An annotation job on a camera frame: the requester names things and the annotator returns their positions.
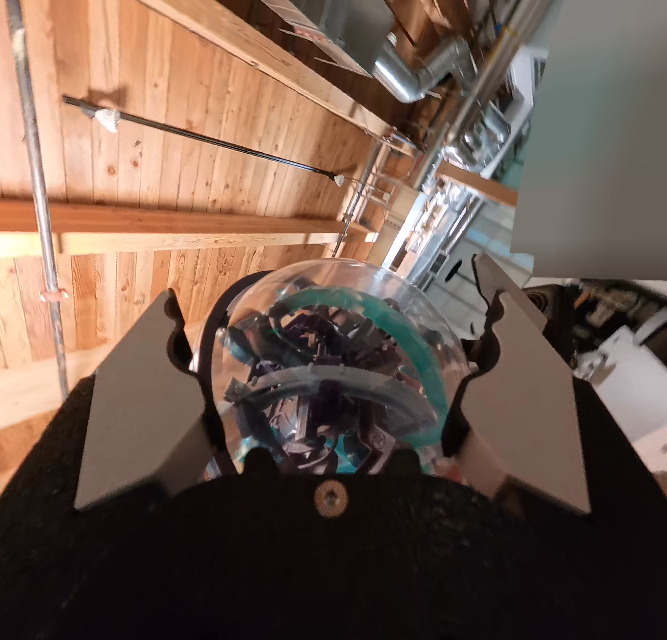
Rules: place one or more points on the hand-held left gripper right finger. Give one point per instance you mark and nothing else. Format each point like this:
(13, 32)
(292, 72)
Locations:
(526, 405)

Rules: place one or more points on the grey sprinkler pipe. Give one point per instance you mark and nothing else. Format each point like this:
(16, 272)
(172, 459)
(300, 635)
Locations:
(36, 181)
(359, 191)

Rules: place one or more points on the black floor lamp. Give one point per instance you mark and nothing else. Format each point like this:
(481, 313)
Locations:
(453, 270)

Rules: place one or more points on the wooden post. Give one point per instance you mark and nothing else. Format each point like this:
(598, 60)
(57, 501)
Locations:
(479, 186)

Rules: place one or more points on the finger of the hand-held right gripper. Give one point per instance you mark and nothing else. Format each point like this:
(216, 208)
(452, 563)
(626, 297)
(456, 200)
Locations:
(513, 290)

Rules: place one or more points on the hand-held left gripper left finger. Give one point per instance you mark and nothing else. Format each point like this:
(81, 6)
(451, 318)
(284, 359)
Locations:
(135, 400)

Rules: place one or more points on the rectangular metal duct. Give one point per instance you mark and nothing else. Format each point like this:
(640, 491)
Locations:
(323, 14)

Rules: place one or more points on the silver duct elbow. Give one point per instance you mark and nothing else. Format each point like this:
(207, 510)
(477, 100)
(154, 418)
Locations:
(411, 77)

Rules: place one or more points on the black track light rail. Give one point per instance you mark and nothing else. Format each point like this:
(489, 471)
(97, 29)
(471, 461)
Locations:
(208, 139)

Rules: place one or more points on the clear plastic maze ball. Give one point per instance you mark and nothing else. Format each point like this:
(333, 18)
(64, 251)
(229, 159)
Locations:
(333, 369)

